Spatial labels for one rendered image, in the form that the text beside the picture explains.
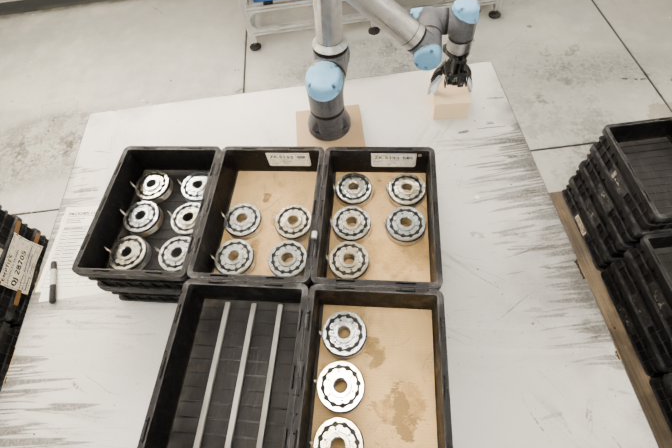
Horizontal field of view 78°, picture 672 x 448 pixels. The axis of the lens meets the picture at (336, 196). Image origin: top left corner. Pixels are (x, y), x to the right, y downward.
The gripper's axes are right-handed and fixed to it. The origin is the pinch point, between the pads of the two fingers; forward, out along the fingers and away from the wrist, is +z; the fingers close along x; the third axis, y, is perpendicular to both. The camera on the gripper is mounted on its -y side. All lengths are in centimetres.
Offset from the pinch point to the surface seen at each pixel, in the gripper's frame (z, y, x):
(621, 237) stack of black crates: 37, 41, 61
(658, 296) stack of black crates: 34, 64, 64
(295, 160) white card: -13, 37, -51
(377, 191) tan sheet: -8, 46, -27
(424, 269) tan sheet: -8, 70, -17
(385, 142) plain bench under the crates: 5.2, 17.2, -23.2
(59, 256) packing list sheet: 5, 56, -128
